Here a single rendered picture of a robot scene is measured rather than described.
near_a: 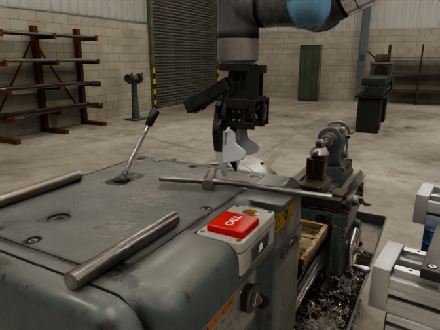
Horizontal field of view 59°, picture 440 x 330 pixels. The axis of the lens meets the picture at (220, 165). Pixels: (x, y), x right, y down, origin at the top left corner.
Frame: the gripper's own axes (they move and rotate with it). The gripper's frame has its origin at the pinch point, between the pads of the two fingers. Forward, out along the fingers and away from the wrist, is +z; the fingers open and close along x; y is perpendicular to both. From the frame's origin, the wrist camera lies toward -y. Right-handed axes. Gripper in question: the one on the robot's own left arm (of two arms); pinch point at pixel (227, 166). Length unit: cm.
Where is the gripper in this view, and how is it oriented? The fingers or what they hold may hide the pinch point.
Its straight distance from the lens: 77.9
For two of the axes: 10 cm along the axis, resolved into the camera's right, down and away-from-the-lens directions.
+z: 0.0, 9.6, 2.7
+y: 8.8, 1.3, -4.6
